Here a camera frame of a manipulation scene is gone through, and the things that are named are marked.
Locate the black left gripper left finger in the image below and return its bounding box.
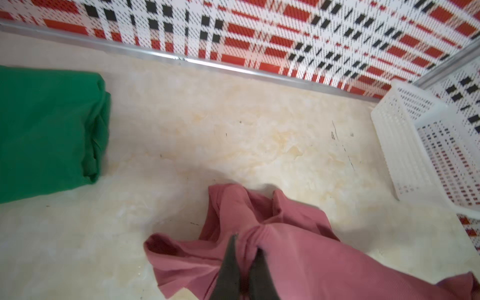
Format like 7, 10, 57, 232
210, 235, 241, 300

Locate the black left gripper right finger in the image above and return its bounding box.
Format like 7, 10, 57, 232
249, 249, 280, 300

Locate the maroon tank top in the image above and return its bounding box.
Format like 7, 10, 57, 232
143, 184, 480, 300

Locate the green tank top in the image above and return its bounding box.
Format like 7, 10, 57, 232
1, 66, 111, 203

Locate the white perforated plastic basket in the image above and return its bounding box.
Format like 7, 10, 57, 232
371, 79, 480, 219

